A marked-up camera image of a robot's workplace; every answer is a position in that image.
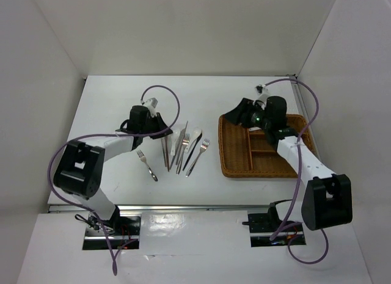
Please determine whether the aluminium rail front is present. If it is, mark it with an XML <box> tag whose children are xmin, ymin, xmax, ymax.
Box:
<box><xmin>48</xmin><ymin>203</ymin><xmax>276</xmax><ymax>213</ymax></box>

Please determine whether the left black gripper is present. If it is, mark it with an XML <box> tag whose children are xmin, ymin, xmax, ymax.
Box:
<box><xmin>140</xmin><ymin>112</ymin><xmax>172</xmax><ymax>139</ymax></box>

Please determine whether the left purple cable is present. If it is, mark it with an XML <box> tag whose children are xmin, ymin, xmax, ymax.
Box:
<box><xmin>48</xmin><ymin>84</ymin><xmax>180</xmax><ymax>276</ymax></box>

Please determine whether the aluminium rail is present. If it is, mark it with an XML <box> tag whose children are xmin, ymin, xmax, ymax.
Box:
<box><xmin>290</xmin><ymin>76</ymin><xmax>321</xmax><ymax>158</ymax></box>
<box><xmin>48</xmin><ymin>203</ymin><xmax>276</xmax><ymax>213</ymax></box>

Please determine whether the silver knife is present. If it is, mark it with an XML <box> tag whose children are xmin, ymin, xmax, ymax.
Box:
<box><xmin>169</xmin><ymin>129</ymin><xmax>184</xmax><ymax>169</ymax></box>

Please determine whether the purple cable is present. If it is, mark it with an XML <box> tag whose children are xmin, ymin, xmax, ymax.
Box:
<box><xmin>265</xmin><ymin>77</ymin><xmax>329</xmax><ymax>264</ymax></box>
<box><xmin>48</xmin><ymin>84</ymin><xmax>180</xmax><ymax>276</ymax></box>

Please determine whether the brown wicker divided tray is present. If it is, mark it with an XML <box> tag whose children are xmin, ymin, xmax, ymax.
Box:
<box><xmin>218</xmin><ymin>116</ymin><xmax>297</xmax><ymax>178</ymax></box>

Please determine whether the lone silver fork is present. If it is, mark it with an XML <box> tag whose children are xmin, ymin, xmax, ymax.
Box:
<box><xmin>137</xmin><ymin>150</ymin><xmax>158</xmax><ymax>182</ymax></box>

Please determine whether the copper brown knife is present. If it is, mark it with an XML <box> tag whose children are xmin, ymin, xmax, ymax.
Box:
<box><xmin>164</xmin><ymin>136</ymin><xmax>170</xmax><ymax>172</ymax></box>

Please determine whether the silver fork middle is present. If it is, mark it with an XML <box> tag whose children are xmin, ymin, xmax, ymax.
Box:
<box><xmin>175</xmin><ymin>133</ymin><xmax>190</xmax><ymax>175</ymax></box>

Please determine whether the silver fork right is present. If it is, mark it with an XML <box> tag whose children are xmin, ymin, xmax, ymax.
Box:
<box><xmin>185</xmin><ymin>139</ymin><xmax>210</xmax><ymax>177</ymax></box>

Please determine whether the black knife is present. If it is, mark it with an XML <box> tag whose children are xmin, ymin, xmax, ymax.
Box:
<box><xmin>182</xmin><ymin>133</ymin><xmax>202</xmax><ymax>171</ymax></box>

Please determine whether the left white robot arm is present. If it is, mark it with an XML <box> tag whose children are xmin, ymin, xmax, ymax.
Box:
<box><xmin>53</xmin><ymin>98</ymin><xmax>172</xmax><ymax>235</ymax></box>

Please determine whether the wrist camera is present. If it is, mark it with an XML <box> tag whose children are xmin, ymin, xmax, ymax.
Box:
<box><xmin>255</xmin><ymin>84</ymin><xmax>271</xmax><ymax>104</ymax></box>
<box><xmin>141</xmin><ymin>98</ymin><xmax>158</xmax><ymax>111</ymax></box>

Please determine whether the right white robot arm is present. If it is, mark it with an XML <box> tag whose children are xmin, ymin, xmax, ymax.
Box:
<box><xmin>224</xmin><ymin>96</ymin><xmax>353</xmax><ymax>230</ymax></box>

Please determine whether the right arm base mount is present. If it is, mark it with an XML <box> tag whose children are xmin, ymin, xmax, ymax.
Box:
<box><xmin>242</xmin><ymin>200</ymin><xmax>306</xmax><ymax>247</ymax></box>

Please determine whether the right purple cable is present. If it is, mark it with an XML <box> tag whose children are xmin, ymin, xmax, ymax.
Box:
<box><xmin>265</xmin><ymin>77</ymin><xmax>329</xmax><ymax>264</ymax></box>

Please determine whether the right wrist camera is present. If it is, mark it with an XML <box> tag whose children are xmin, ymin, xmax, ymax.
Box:
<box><xmin>255</xmin><ymin>84</ymin><xmax>271</xmax><ymax>104</ymax></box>

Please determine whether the white spoon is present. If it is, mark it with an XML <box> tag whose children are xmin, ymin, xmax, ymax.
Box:
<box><xmin>170</xmin><ymin>128</ymin><xmax>181</xmax><ymax>156</ymax></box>
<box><xmin>185</xmin><ymin>127</ymin><xmax>202</xmax><ymax>153</ymax></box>

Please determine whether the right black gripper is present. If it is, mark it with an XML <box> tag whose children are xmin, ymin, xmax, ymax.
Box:
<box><xmin>222</xmin><ymin>98</ymin><xmax>271</xmax><ymax>130</ymax></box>

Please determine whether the aluminium rail right side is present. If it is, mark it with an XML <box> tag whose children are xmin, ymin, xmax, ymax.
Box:
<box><xmin>290</xmin><ymin>76</ymin><xmax>321</xmax><ymax>158</ymax></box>

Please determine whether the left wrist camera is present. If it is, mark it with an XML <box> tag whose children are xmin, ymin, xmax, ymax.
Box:
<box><xmin>141</xmin><ymin>98</ymin><xmax>158</xmax><ymax>111</ymax></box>

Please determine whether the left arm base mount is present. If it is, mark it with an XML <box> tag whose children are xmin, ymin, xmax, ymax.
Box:
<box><xmin>74</xmin><ymin>214</ymin><xmax>141</xmax><ymax>250</ymax></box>

